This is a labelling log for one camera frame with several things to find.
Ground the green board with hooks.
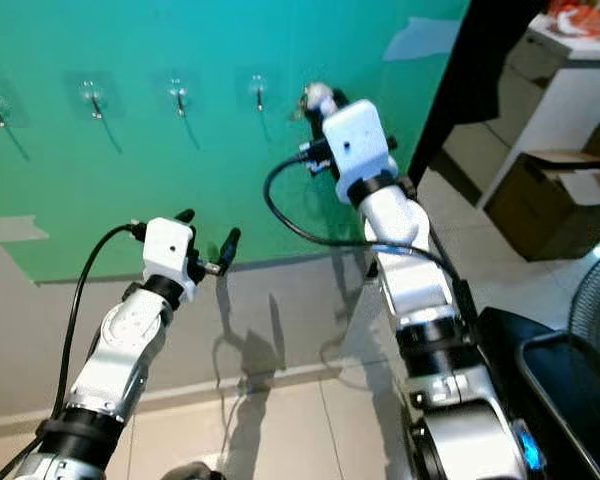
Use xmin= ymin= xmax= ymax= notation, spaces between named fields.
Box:
xmin=0 ymin=0 xmax=471 ymax=286

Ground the white shelf unit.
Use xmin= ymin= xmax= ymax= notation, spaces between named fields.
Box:
xmin=420 ymin=15 xmax=600 ymax=241

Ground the red and white packet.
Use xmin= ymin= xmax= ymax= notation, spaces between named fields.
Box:
xmin=545 ymin=0 xmax=600 ymax=41

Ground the pale tape strip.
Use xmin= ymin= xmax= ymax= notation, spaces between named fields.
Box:
xmin=0 ymin=214 xmax=49 ymax=247

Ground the black upright panel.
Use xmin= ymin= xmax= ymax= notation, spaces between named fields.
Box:
xmin=405 ymin=0 xmax=551 ymax=186

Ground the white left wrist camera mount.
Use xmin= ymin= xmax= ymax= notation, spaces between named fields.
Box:
xmin=142 ymin=216 xmax=200 ymax=299

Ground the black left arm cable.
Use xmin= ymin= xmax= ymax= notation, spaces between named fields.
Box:
xmin=28 ymin=221 xmax=153 ymax=480

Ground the black bin with metal rim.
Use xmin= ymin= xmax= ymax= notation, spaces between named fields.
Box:
xmin=478 ymin=305 xmax=600 ymax=480

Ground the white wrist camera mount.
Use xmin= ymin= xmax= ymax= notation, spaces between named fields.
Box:
xmin=322 ymin=99 xmax=400 ymax=204
xmin=142 ymin=216 xmax=200 ymax=299

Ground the open brown cardboard box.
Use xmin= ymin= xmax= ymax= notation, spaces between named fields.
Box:
xmin=483 ymin=148 xmax=600 ymax=263

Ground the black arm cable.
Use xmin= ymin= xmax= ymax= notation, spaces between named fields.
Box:
xmin=28 ymin=221 xmax=153 ymax=480
xmin=261 ymin=148 xmax=459 ymax=276

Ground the robot left leg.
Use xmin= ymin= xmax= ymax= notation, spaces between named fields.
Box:
xmin=162 ymin=460 xmax=223 ymax=480

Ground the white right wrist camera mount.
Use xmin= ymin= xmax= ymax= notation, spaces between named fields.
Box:
xmin=322 ymin=99 xmax=400 ymax=204

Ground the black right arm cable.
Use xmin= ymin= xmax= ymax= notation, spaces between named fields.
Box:
xmin=261 ymin=148 xmax=459 ymax=276

